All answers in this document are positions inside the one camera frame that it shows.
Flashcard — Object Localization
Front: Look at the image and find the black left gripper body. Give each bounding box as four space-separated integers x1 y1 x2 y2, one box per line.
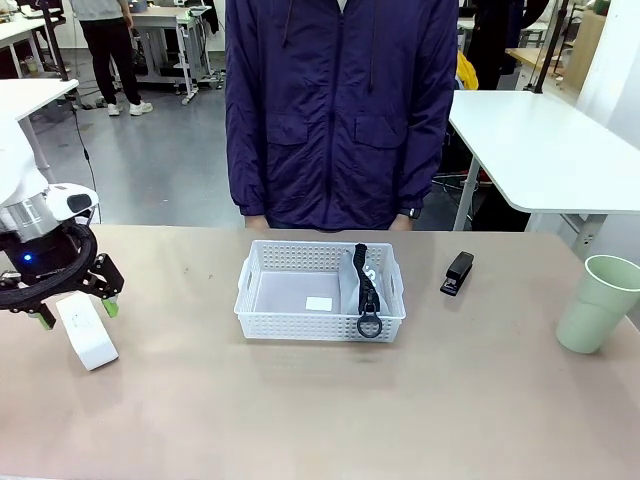
0 223 97 301

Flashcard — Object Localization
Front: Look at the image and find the white rectangular device box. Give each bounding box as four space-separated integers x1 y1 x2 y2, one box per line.
54 294 120 372

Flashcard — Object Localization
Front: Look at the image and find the black stapler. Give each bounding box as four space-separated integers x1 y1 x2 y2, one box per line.
439 251 476 297

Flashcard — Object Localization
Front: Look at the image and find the white perforated plastic basket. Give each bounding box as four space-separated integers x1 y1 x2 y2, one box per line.
233 239 407 346

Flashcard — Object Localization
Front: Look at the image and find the small white table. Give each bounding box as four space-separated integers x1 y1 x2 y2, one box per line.
0 77 81 184

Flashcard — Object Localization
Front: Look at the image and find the background person in black trousers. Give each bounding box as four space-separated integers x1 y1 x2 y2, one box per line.
68 0 154 118

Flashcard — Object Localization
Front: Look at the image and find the grey pouch with black zipper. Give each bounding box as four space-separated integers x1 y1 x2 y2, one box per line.
338 243 394 340

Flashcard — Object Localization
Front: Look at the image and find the white-framed background desk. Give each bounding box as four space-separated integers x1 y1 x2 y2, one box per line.
130 3 217 106

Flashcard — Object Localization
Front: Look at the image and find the person's navy blue jacket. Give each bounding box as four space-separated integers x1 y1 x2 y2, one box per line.
224 0 461 232

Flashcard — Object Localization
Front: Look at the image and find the yellow garment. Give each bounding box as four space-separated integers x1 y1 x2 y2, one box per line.
455 50 480 92

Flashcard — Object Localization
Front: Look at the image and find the large white table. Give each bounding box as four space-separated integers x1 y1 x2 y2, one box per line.
447 89 640 261

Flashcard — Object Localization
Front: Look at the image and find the wooden topped desk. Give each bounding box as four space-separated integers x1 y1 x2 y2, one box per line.
504 45 577 91

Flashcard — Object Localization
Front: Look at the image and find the pale green plastic cup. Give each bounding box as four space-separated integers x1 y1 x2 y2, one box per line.
555 254 640 355

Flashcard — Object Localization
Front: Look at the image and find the black pole stand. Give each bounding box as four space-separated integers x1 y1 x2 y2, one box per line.
531 0 570 96

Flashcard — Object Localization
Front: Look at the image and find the black braided cable sleeve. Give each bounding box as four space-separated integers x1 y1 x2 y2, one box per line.
0 224 99 312

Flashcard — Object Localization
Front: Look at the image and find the thin black hanging cable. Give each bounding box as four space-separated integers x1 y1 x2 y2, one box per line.
71 105 103 225

